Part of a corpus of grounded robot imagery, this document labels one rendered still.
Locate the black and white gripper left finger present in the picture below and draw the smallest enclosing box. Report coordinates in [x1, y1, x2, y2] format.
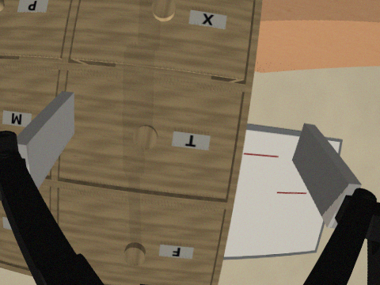
[0, 91, 104, 285]

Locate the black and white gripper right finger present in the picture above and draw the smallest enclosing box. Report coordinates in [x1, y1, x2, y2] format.
[292, 123, 380, 285]

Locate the light wooden chest of drawers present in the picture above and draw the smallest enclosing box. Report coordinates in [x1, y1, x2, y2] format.
[0, 0, 263, 285]

